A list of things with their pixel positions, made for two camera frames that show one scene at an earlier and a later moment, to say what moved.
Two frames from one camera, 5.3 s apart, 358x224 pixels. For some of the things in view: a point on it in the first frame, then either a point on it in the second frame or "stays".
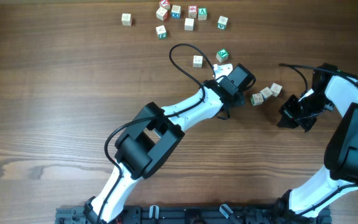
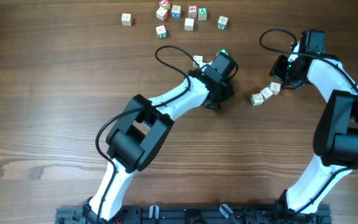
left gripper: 237,100 → 224,92
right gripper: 295,112 → 279,71
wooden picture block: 257,99 stays
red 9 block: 192,10 stays
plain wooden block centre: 189,23 stays
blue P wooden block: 266,93 stays
